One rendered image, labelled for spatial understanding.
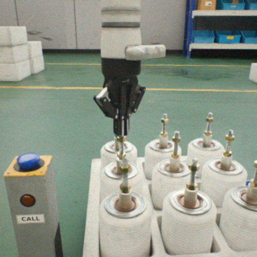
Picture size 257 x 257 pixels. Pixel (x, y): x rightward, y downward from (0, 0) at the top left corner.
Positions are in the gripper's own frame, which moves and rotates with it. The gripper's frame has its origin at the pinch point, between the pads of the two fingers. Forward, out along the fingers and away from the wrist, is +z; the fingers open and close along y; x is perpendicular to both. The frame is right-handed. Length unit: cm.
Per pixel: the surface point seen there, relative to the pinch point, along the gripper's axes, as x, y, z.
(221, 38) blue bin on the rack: -165, -425, 0
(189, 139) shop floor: -25, -77, 35
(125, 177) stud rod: 8.8, 8.3, 4.5
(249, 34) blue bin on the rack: -145, -504, -6
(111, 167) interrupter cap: -2.3, 1.0, 10.1
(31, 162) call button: -4.5, 18.0, 2.8
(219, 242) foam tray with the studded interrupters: 22.2, -2.6, 17.6
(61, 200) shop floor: -30.7, -3.0, 35.3
